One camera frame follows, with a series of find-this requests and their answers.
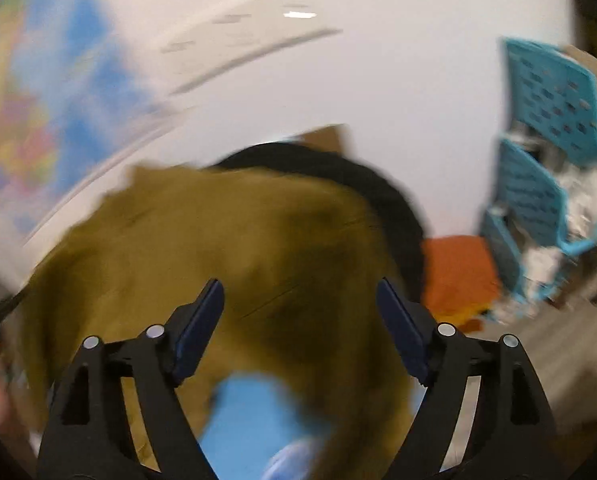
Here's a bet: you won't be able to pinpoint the orange cloth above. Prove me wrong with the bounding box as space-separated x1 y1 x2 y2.
423 236 504 321

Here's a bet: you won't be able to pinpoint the colourful wall map poster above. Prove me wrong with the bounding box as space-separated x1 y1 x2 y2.
0 0 174 241

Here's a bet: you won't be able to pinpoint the mustard yellow pants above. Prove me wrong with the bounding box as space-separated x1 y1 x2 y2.
21 165 419 480

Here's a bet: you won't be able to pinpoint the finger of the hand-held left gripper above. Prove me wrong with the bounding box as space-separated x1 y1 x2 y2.
0 290 29 336

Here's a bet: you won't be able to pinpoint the black garment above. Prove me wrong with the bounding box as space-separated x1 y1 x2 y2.
213 142 427 306

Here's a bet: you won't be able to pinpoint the brown cardboard box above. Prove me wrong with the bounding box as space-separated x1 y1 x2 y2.
291 124 352 153

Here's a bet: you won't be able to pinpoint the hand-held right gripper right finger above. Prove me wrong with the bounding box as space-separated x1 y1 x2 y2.
376 277 562 480

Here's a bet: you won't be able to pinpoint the blue printed bed sheet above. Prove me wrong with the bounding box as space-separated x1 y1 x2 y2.
198 375 329 480

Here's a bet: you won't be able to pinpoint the white wall air conditioner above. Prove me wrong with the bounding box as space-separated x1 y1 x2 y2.
161 2 344 96

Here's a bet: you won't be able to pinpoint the person's left hand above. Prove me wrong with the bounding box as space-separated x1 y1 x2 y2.
0 342 29 436

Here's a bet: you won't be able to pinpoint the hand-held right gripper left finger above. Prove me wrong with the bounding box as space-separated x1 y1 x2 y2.
37 278 225 480

